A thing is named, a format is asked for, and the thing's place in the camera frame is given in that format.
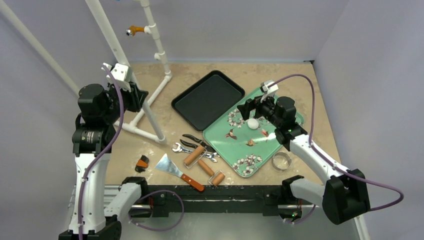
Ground orange black small tool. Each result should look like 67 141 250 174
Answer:
134 155 150 173

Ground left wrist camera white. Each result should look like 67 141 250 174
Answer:
102 62 132 92

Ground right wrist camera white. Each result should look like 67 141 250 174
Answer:
260 79 279 103

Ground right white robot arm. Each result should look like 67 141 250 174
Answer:
237 96 371 225

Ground wooden dough roller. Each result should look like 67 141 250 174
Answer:
183 145 225 186

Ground round metal cutter ring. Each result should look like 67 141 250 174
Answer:
271 152 293 171

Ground orange faucet tap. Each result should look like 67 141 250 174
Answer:
125 25 151 37

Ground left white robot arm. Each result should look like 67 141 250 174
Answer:
58 82 149 240

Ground white dough ball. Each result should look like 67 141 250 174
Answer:
246 118 259 130

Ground green floral tray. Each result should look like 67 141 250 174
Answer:
202 86 305 178

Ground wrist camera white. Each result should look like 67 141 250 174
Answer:
102 62 132 92
260 79 279 103

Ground black handled pliers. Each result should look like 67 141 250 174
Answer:
180 133 216 153

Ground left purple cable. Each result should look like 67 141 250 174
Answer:
77 64 185 240

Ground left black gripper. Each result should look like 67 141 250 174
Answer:
103 80 146 123

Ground silver open-end wrench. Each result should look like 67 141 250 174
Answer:
172 142 221 163

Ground metal scraper wooden handle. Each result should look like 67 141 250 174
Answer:
155 153 205 192

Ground black plastic tray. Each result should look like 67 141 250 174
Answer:
171 70 245 132

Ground white PVC pipe frame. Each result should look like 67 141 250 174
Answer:
0 0 173 145

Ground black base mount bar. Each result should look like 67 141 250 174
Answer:
117 177 314 220

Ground aluminium rail frame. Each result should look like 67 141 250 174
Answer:
67 185 371 240

